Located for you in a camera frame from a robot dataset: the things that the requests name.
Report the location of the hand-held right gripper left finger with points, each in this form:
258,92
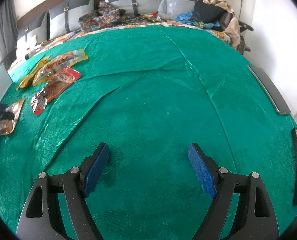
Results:
96,170

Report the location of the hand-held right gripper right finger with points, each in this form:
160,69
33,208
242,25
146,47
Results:
203,170

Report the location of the small brown snack packet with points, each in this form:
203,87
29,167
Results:
6,128

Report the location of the plain yellow snack packet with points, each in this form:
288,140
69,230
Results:
26,80

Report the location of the dark red snack packet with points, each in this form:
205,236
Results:
53,87

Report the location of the clear orange-trimmed snack packet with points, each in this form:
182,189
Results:
56,63

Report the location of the grey curtain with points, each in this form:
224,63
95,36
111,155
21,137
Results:
3,25

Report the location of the floral bedsheet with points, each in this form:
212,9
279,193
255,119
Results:
63,36

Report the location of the grey flat device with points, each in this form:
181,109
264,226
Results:
269,90

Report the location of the dark patterned cloth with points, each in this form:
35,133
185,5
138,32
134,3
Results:
101,17

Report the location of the brown chair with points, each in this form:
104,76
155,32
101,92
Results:
246,27

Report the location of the blue cloth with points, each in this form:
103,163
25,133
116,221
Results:
184,17

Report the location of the black bag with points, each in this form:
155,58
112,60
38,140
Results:
206,12

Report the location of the small colourful wrappers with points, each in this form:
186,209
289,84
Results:
149,17

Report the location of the clear plastic bag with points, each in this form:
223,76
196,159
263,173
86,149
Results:
168,5

